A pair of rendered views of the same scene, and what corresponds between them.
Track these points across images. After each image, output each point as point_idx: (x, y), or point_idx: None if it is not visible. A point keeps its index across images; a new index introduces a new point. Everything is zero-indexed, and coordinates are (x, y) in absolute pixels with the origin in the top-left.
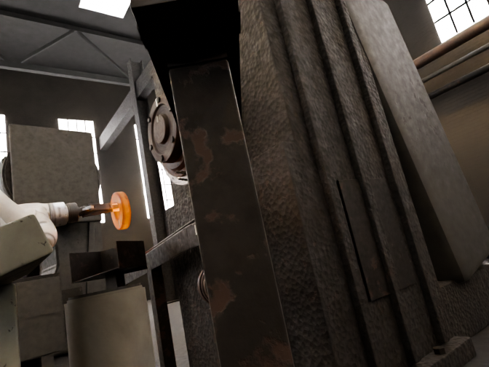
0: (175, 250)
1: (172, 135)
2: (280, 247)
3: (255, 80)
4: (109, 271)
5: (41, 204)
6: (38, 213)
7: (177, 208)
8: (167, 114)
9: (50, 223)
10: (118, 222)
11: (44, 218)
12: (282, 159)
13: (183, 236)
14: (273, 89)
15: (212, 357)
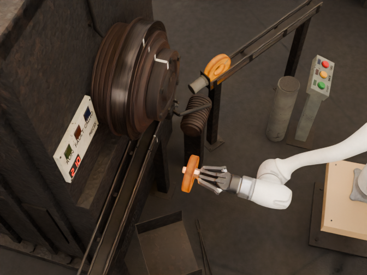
0: (142, 184)
1: (176, 80)
2: None
3: (141, 1)
4: (179, 239)
5: (261, 180)
6: (273, 159)
7: (104, 179)
8: (171, 67)
9: (265, 162)
10: (194, 178)
11: (269, 160)
12: None
13: (149, 160)
14: (149, 3)
15: (131, 222)
